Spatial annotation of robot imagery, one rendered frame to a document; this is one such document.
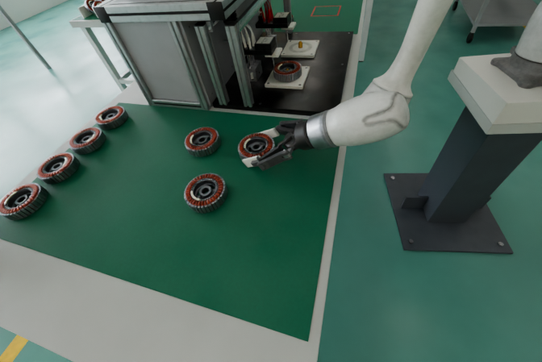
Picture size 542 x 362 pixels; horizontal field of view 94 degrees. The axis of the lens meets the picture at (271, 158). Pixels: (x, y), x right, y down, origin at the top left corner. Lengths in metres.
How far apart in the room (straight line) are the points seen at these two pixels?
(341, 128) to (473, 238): 1.19
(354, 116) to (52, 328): 0.76
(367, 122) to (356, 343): 1.00
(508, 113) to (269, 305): 0.82
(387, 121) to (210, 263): 0.48
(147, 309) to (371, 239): 1.12
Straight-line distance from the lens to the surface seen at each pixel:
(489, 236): 1.68
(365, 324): 1.35
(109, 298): 0.72
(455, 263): 1.55
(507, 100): 0.97
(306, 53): 1.21
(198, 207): 0.67
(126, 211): 0.81
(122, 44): 1.07
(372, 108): 0.54
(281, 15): 1.23
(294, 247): 0.61
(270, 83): 1.03
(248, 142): 0.78
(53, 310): 0.79
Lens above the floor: 1.31
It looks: 48 degrees down
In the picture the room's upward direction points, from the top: 10 degrees counter-clockwise
